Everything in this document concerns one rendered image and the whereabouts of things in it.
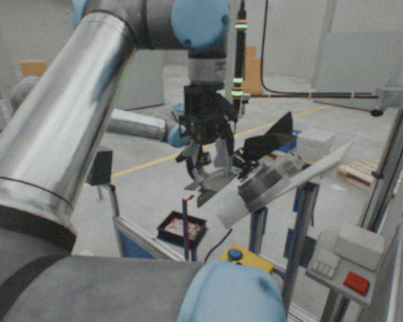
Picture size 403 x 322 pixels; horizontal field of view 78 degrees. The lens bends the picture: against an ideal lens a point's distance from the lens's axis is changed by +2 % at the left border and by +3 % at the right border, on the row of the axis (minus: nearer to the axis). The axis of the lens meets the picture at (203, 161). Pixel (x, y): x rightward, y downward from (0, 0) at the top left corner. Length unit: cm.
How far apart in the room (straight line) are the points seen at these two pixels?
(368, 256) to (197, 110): 104
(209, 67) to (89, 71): 25
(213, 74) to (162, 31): 14
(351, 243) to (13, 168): 124
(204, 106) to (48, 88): 30
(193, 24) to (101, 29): 11
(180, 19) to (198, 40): 3
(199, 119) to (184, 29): 18
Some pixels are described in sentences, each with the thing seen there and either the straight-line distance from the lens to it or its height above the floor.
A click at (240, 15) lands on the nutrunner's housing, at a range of 108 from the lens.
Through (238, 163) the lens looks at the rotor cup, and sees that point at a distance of 125.
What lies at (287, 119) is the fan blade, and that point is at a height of 139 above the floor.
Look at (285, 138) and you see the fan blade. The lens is 107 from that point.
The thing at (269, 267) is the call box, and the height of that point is 107.
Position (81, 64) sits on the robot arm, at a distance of 29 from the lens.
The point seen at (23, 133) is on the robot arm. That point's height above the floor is 169.
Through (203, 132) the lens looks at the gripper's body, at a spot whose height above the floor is 159.
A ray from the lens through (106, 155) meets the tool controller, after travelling 139.
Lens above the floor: 175
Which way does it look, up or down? 26 degrees down
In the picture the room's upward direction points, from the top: straight up
